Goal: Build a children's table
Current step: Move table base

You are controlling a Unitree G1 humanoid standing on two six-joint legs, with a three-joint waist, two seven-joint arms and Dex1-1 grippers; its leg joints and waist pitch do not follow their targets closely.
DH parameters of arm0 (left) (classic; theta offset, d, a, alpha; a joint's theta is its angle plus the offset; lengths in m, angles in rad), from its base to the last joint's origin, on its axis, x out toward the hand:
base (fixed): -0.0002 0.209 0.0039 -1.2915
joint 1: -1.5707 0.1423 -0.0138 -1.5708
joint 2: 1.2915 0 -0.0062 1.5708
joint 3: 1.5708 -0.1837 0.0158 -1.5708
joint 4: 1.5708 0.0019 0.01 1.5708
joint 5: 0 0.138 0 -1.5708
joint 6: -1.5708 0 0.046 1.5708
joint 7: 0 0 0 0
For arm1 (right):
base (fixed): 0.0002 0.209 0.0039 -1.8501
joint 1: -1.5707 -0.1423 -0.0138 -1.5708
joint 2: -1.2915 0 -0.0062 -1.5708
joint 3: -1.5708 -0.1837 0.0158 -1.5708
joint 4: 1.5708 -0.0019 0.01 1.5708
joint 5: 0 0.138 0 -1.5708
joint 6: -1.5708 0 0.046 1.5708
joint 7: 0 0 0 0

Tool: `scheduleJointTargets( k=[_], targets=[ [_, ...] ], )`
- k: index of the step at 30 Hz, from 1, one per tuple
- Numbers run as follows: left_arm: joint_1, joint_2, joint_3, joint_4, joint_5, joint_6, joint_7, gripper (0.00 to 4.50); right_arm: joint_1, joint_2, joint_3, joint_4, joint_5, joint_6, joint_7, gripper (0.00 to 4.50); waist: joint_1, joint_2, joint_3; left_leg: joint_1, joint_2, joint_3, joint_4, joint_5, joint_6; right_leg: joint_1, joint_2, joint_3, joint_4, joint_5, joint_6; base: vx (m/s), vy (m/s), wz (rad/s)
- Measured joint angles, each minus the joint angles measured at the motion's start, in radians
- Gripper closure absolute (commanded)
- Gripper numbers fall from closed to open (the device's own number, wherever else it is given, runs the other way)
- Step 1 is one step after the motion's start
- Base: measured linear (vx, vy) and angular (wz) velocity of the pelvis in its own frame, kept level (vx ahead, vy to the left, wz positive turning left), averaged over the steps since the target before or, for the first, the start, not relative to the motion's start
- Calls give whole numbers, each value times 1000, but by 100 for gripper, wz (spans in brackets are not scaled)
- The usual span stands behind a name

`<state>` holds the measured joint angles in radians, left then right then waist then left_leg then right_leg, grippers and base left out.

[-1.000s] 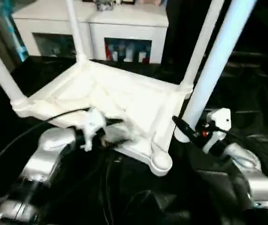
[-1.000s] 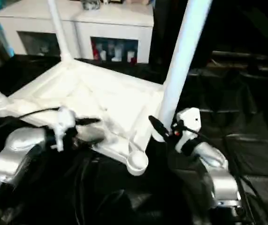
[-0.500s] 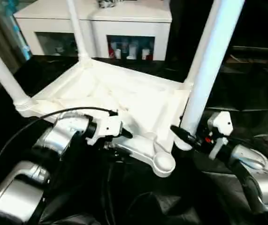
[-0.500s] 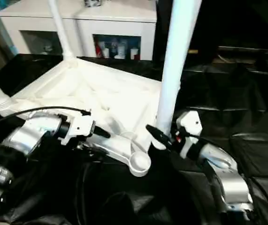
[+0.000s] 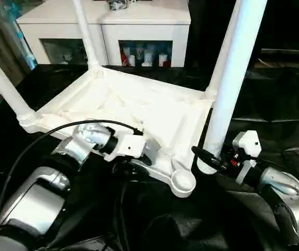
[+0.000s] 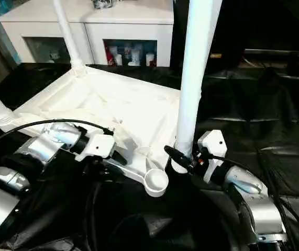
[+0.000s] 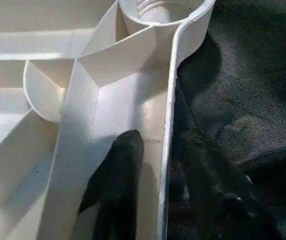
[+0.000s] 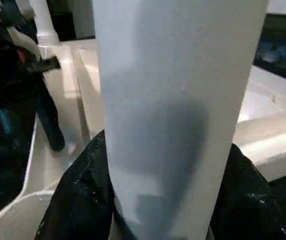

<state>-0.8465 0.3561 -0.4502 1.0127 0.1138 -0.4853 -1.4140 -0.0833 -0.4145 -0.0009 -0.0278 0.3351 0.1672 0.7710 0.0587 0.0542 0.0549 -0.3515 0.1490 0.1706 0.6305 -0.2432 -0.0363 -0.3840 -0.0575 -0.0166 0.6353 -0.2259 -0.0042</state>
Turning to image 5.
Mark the white plastic table leg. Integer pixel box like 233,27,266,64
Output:
72,0,105,78
205,0,240,102
196,0,268,175
0,41,39,133

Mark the white plastic table top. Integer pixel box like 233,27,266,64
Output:
20,64,217,200

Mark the black mat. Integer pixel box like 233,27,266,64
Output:
0,61,299,251

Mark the dark low bench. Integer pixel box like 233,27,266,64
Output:
259,48,299,69

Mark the white glass-door cabinet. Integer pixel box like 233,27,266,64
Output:
15,0,192,68

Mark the light blue plastic rack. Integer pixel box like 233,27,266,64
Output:
10,15,39,70

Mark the black speaker with gold label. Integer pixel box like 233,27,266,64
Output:
185,0,299,69

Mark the clear glass jar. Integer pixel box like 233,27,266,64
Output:
107,0,130,11

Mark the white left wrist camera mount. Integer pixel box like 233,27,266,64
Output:
103,133,147,162

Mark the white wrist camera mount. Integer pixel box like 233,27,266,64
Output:
103,133,147,162
231,130,263,186

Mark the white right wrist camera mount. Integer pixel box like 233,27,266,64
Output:
231,130,263,186

